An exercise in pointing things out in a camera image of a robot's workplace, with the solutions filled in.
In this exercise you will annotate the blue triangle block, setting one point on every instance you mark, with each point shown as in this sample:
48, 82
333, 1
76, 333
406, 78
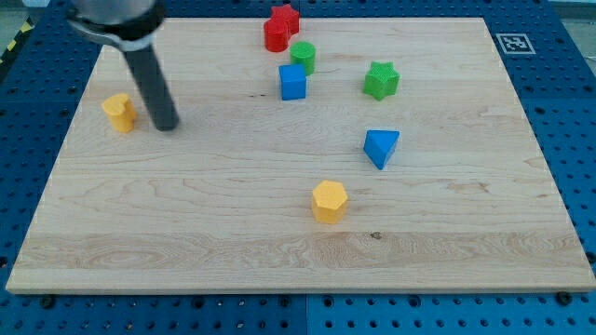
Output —
379, 145

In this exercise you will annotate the wooden board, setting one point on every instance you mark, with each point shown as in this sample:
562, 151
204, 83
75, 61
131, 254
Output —
222, 204

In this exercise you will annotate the white fiducial marker tag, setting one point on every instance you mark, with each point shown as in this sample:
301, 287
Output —
515, 44

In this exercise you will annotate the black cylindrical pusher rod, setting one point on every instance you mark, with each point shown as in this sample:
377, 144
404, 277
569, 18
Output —
147, 74

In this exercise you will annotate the yellow hexagon block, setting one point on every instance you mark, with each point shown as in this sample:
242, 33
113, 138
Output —
329, 202

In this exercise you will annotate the blue cube block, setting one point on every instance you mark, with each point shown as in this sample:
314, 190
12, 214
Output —
292, 82

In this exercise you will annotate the green cylinder block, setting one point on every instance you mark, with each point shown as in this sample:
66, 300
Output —
304, 53

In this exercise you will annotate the green star block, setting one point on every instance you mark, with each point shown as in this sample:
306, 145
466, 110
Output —
381, 80

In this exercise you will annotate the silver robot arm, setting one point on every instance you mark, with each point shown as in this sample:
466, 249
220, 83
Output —
130, 26

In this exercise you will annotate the red star block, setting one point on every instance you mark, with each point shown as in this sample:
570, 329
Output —
290, 15

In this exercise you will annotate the yellow heart block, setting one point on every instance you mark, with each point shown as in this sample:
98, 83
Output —
120, 112

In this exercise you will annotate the red cylinder block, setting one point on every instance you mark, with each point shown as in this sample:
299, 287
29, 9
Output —
276, 35

